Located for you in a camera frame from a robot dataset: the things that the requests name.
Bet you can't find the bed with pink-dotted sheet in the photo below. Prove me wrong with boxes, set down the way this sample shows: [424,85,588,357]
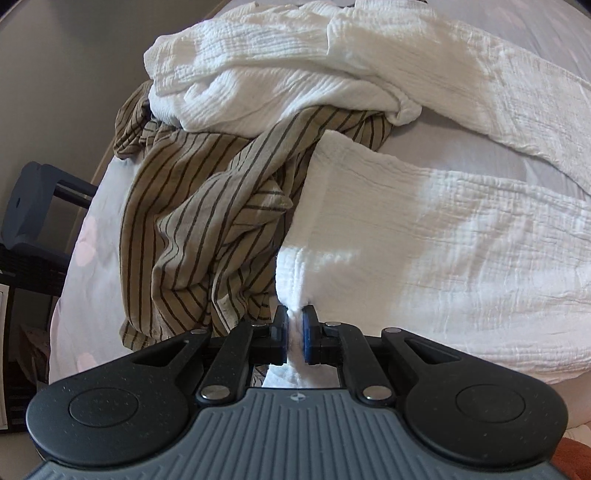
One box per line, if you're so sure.
[48,0,591,386]

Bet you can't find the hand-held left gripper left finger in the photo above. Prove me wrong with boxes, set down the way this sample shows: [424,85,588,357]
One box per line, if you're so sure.
[124,305,289,408]

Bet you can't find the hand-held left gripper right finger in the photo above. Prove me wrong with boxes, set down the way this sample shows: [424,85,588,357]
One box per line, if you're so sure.
[301,305,462,408]

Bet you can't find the dark blue stool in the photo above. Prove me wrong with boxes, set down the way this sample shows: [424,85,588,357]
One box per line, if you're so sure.
[0,161,98,259]

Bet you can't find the white crinkled pants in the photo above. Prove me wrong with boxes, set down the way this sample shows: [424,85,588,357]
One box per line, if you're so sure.
[143,0,591,388]

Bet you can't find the brown striped garment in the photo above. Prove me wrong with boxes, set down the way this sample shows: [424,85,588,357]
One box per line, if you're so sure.
[113,80,393,352]

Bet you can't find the reddish brown cloth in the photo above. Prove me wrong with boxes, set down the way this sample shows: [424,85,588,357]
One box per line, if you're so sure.
[551,436,591,480]

